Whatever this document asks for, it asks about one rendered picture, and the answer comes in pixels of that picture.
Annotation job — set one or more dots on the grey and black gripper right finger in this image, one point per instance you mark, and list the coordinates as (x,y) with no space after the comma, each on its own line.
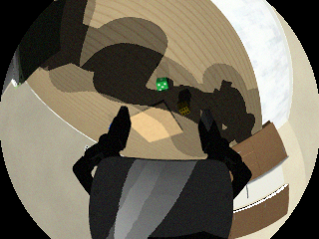
(217,148)

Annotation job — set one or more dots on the yellow die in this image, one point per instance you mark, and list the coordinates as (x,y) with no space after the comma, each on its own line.
(184,108)

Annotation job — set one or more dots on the tan square mat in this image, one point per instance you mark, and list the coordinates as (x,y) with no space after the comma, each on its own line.
(155,123)

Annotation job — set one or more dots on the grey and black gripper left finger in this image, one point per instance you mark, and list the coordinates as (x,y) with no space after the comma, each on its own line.
(110,144)

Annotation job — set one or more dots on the green die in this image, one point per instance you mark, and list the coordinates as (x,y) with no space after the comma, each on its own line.
(162,84)

